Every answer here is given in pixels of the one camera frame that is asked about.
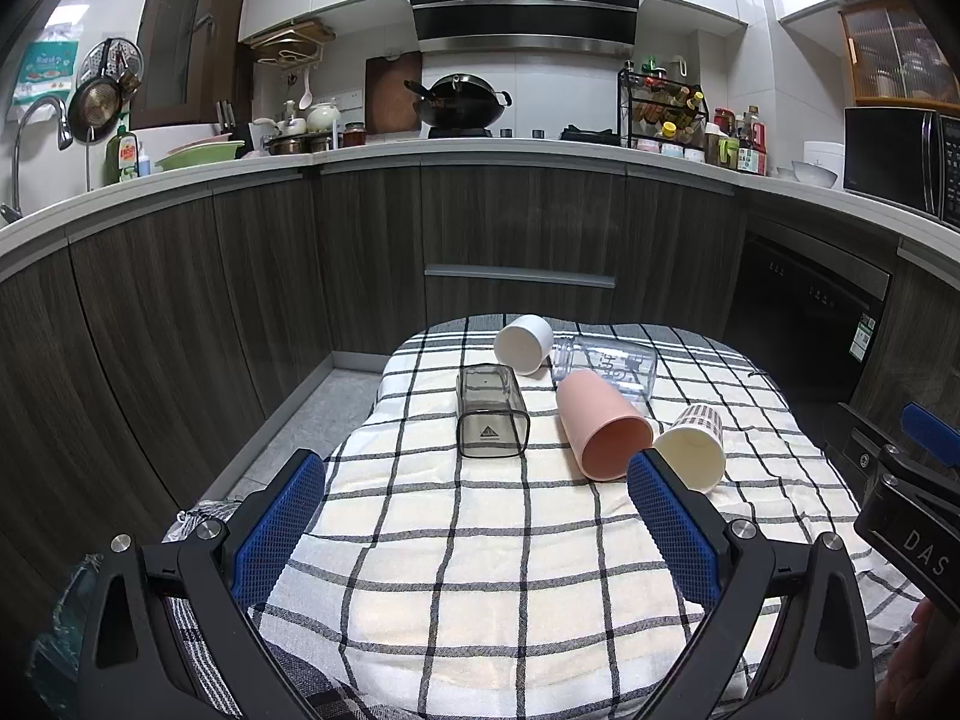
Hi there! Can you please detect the pink plastic cup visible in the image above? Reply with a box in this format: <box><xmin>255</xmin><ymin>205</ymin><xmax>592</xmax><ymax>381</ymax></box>
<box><xmin>556</xmin><ymin>369</ymin><xmax>654</xmax><ymax>481</ymax></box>

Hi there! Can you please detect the patterned paper cup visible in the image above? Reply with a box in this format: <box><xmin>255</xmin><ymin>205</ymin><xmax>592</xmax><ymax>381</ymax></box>
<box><xmin>654</xmin><ymin>403</ymin><xmax>726</xmax><ymax>494</ymax></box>

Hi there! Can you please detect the clear plastic cup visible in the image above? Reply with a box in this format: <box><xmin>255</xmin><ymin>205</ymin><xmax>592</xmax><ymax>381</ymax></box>
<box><xmin>551</xmin><ymin>335</ymin><xmax>658</xmax><ymax>403</ymax></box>

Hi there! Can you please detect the smoky grey square cup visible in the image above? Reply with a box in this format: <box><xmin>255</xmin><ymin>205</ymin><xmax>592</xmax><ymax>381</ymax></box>
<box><xmin>455</xmin><ymin>364</ymin><xmax>532</xmax><ymax>460</ymax></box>

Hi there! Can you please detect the white cup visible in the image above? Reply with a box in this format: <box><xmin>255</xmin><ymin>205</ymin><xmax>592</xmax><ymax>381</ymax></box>
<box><xmin>494</xmin><ymin>314</ymin><xmax>553</xmax><ymax>376</ymax></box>

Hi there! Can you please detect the green plastic bag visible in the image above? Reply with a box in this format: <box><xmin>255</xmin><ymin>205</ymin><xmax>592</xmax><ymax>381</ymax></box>
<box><xmin>26</xmin><ymin>554</ymin><xmax>104</xmax><ymax>718</ymax></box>

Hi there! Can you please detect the black built-in dishwasher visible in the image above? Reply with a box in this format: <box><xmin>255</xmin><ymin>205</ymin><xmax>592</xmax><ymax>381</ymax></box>
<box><xmin>721</xmin><ymin>227</ymin><xmax>893</xmax><ymax>407</ymax></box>

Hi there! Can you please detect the black microwave oven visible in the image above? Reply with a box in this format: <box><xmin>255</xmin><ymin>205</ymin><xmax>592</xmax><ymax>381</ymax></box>
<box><xmin>843</xmin><ymin>106</ymin><xmax>960</xmax><ymax>227</ymax></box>

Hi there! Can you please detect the white bowl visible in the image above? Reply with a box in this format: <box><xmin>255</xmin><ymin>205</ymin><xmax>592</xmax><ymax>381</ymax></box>
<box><xmin>793</xmin><ymin>161</ymin><xmax>838</xmax><ymax>188</ymax></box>

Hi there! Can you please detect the checkered white black cloth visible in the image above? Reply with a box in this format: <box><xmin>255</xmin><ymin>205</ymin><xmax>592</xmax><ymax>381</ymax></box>
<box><xmin>239</xmin><ymin>316</ymin><xmax>921</xmax><ymax>718</ymax></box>

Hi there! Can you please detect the black spice rack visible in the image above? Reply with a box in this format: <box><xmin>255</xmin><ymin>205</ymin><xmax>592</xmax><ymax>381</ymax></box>
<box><xmin>617</xmin><ymin>65</ymin><xmax>709</xmax><ymax>149</ymax></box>

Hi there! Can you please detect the chrome kitchen faucet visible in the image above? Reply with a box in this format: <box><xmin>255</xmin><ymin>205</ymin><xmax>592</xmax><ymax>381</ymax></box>
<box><xmin>2</xmin><ymin>94</ymin><xmax>73</xmax><ymax>224</ymax></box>

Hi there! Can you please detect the green dish soap bottle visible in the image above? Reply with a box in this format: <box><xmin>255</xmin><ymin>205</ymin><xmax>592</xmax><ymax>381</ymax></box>
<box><xmin>103</xmin><ymin>124</ymin><xmax>140</xmax><ymax>185</ymax></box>

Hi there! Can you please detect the green dish basin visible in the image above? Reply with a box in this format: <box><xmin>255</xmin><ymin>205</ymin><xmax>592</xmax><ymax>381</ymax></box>
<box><xmin>155</xmin><ymin>140</ymin><xmax>244</xmax><ymax>172</ymax></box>

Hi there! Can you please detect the hanging frying pan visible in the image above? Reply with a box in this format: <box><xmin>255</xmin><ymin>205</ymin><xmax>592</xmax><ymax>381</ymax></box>
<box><xmin>67</xmin><ymin>37</ymin><xmax>145</xmax><ymax>145</ymax></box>

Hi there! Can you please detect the brown cutting board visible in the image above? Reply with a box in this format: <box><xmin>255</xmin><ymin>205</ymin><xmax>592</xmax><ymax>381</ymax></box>
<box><xmin>364</xmin><ymin>50</ymin><xmax>423</xmax><ymax>135</ymax></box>

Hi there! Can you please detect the black wok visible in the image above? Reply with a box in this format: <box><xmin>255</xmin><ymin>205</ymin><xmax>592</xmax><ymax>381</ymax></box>
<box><xmin>404</xmin><ymin>73</ymin><xmax>512</xmax><ymax>130</ymax></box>

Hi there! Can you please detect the metal drawer handle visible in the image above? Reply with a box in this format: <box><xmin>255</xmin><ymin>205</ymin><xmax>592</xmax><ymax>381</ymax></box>
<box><xmin>423</xmin><ymin>263</ymin><xmax>617</xmax><ymax>289</ymax></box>

